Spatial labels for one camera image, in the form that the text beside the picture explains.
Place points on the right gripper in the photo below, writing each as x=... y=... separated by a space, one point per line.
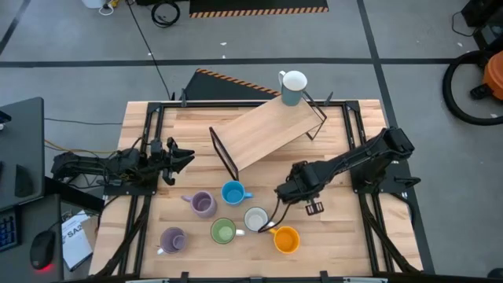
x=298 y=182

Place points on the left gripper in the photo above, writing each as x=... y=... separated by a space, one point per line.
x=163 y=167

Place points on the blue white floral mug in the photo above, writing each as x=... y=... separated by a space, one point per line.
x=255 y=219

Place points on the yellow mug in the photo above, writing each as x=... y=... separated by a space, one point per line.
x=286 y=239

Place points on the light blue mug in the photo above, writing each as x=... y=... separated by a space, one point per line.
x=234 y=192

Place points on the lilac mug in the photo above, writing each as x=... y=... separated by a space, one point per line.
x=202 y=204

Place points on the dark teal speckled mug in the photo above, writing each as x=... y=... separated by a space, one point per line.
x=292 y=84

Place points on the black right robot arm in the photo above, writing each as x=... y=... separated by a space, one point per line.
x=353 y=155

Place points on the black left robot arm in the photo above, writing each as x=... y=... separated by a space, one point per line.
x=90 y=163

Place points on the green and white mug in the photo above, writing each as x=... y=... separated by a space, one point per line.
x=225 y=231

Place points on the black ramp with hazard stripe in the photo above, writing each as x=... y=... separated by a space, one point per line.
x=220 y=88

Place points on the white printed booklet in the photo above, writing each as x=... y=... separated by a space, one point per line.
x=76 y=239

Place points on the dark grey side desk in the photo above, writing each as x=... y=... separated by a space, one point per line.
x=23 y=137

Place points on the black computer mouse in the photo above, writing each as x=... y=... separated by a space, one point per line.
x=42 y=249

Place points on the black mat with hazard stripe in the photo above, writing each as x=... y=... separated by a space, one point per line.
x=255 y=6

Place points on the white floor device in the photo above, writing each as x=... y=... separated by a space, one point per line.
x=94 y=3

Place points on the black keyboard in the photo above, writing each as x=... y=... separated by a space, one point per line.
x=8 y=230

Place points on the orange vacuum cleaner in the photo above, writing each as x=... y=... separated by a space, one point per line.
x=495 y=74

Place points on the black equipment box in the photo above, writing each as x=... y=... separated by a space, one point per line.
x=487 y=19

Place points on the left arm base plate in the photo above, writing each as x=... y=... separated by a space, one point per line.
x=129 y=190

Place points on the wooden shelf with black frame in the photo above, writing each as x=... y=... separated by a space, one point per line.
x=267 y=129

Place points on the black metal table frame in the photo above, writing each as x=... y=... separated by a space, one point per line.
x=251 y=104

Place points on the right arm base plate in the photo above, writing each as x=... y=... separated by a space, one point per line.
x=377 y=188

